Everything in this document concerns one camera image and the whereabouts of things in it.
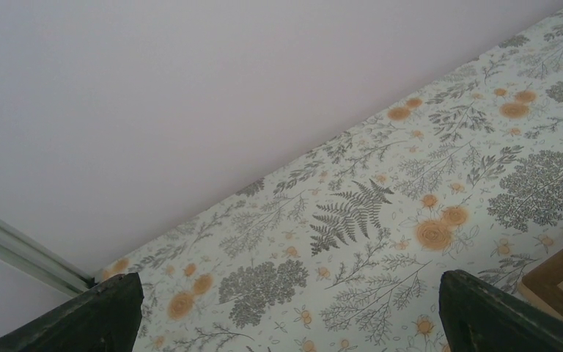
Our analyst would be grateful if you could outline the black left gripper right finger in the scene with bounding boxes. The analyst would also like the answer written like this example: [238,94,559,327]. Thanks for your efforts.
[438,270,563,351]

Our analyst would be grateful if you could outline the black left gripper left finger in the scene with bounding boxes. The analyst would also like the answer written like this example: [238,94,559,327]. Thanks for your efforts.
[0,273,144,351]

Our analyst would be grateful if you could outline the floral patterned table mat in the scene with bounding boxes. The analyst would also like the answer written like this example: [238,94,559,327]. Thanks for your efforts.
[97,8,563,351]

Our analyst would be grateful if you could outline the aluminium frame post left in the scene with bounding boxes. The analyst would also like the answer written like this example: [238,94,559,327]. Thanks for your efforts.
[0,219,96,297]

